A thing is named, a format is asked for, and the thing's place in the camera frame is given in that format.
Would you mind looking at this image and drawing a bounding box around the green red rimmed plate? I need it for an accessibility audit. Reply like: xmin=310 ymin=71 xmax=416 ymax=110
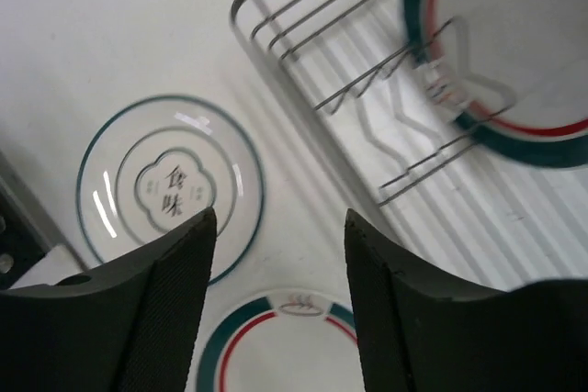
xmin=402 ymin=0 xmax=587 ymax=169
xmin=194 ymin=288 xmax=365 ymax=392

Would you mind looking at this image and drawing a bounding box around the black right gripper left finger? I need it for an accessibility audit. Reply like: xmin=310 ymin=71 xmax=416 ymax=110
xmin=1 ymin=208 xmax=217 ymax=391

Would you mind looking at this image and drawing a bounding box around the white plate with thin rim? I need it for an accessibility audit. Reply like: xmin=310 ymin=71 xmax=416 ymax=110
xmin=75 ymin=95 xmax=266 ymax=284

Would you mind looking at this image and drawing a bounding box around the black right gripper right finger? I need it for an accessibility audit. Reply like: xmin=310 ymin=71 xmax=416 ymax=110
xmin=344 ymin=210 xmax=587 ymax=391

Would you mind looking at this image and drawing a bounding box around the aluminium table edge rail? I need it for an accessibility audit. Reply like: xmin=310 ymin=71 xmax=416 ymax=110
xmin=1 ymin=154 xmax=66 ymax=290

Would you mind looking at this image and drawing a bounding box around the metal wire dish rack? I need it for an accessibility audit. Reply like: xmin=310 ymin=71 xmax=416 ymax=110
xmin=230 ymin=0 xmax=587 ymax=289

